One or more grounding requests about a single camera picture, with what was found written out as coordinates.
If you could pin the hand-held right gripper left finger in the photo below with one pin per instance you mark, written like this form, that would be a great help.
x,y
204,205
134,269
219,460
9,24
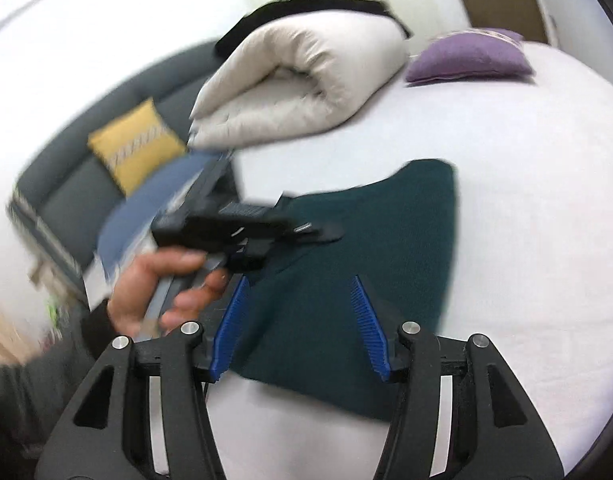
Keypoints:
x,y
231,325

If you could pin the yellow cushion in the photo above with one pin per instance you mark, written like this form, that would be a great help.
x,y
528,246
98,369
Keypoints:
x,y
134,145

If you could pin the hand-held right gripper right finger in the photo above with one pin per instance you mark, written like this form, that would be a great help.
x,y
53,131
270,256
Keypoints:
x,y
369,330

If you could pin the blue pillow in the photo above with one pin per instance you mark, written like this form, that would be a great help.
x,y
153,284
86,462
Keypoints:
x,y
136,215

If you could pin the purple pillow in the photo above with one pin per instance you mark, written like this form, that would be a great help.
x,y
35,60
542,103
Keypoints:
x,y
466,57

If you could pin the patterned pillow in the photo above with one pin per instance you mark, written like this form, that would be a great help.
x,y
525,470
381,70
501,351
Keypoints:
x,y
496,34

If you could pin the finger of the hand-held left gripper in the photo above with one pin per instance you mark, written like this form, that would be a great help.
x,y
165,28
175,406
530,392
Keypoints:
x,y
314,231

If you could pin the dark green sweater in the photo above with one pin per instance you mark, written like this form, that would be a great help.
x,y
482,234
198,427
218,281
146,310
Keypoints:
x,y
361,240

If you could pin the person's left hand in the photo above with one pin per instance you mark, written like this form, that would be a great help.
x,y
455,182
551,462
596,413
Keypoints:
x,y
131,290

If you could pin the rolled beige duvet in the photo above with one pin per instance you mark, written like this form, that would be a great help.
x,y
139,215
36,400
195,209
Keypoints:
x,y
296,75

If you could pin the person's left forearm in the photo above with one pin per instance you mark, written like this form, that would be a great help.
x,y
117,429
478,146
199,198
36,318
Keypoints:
x,y
36,400

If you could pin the black cloth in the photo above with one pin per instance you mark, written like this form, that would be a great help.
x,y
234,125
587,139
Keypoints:
x,y
336,4

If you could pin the grey padded headboard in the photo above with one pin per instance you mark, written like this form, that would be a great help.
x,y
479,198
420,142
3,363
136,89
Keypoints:
x,y
71,180

